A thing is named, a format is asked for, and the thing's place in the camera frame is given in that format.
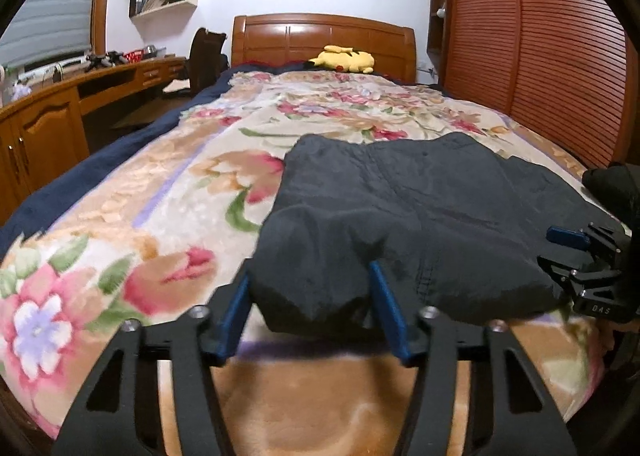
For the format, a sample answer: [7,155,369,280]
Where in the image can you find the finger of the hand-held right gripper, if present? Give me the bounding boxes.
[546,222,627,257]
[537,256,583,299]

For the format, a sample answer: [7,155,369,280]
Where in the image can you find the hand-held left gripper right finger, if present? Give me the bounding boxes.
[367,260,571,456]

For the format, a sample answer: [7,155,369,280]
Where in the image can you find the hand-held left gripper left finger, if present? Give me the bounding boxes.
[50,268,253,456]

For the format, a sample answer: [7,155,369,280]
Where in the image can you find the dark cloth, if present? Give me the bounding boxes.
[581,162,640,237]

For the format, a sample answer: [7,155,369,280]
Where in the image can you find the floral blanket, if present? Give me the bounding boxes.
[0,68,608,456]

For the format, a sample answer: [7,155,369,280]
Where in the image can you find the wooden louvered wardrobe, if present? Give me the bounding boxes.
[442,0,640,171]

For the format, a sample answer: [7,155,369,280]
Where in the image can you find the navy bed sheet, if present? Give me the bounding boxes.
[0,63,451,247]

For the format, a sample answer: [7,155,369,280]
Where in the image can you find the dark chair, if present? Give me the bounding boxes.
[162,27,229,99]

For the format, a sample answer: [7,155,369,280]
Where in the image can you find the yellow plush toy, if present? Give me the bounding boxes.
[306,44,376,75]

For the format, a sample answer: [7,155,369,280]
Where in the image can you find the wooden desk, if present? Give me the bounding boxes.
[0,54,188,197]

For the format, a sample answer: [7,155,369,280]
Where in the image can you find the wooden headboard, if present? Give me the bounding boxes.
[231,13,417,84]

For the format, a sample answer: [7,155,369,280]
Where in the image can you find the grey window blind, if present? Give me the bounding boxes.
[0,0,103,71]

